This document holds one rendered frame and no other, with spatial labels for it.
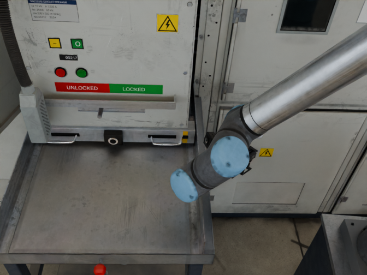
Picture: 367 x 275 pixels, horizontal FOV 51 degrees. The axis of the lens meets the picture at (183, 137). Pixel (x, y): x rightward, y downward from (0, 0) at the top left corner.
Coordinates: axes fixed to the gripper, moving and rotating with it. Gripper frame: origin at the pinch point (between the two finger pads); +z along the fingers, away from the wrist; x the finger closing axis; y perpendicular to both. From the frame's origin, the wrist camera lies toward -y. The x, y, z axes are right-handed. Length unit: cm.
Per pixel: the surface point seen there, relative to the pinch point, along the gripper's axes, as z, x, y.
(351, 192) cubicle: 85, -50, 25
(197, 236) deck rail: -30.8, -17.2, 7.6
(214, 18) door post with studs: 8.6, 28.7, -30.1
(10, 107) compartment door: -41, -14, -76
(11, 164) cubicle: -33, -55, -93
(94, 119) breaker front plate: -31, -4, -41
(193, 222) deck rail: -28.2, -16.4, 3.7
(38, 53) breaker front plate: -45, 18, -49
